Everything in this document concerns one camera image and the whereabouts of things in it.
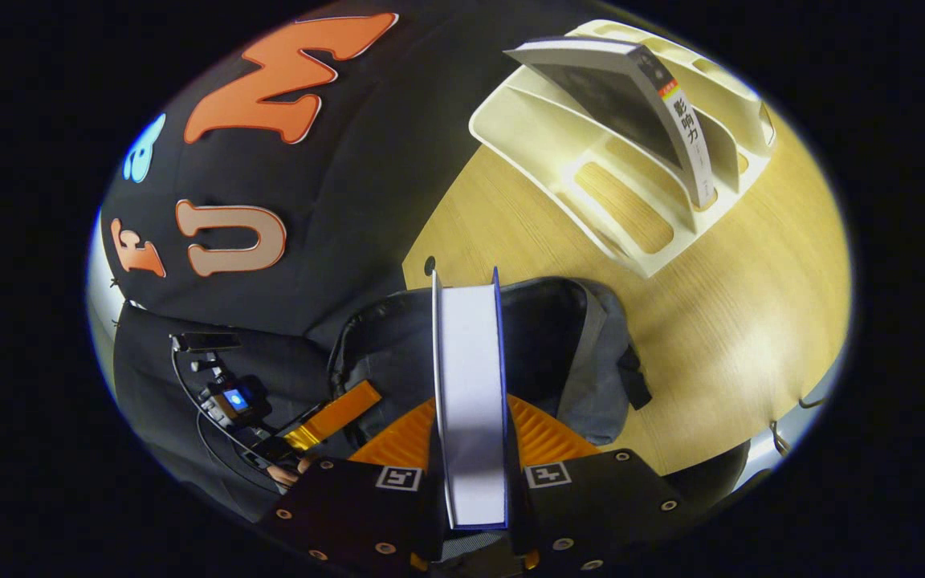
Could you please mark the white plastic bookshelf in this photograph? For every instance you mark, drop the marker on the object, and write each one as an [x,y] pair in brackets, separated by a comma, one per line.
[639,233]

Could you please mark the grey schoolbag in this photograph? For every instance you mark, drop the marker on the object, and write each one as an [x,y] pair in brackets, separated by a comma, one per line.
[559,353]

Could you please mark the grey book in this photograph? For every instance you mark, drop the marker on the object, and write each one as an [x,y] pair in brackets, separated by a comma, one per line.
[615,104]

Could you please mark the blue book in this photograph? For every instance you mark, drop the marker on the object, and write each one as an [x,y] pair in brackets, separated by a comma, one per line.
[470,401]

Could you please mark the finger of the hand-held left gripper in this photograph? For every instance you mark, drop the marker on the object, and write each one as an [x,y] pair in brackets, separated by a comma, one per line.
[338,413]

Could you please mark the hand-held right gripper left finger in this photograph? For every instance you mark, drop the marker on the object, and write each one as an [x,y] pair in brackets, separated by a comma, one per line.
[350,514]

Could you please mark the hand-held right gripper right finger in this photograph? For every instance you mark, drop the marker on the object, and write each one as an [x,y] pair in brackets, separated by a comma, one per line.
[591,506]

